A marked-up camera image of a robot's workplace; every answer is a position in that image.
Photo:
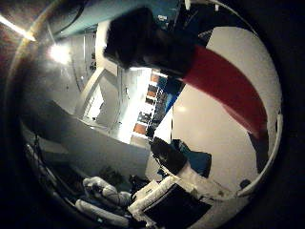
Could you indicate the blue chair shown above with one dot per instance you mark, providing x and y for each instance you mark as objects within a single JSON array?
[{"x": 171, "y": 97}]

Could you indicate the red cloth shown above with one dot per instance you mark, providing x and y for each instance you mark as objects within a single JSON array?
[{"x": 222, "y": 82}]

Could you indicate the dark blue cloth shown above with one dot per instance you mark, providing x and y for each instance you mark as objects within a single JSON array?
[{"x": 198, "y": 160}]

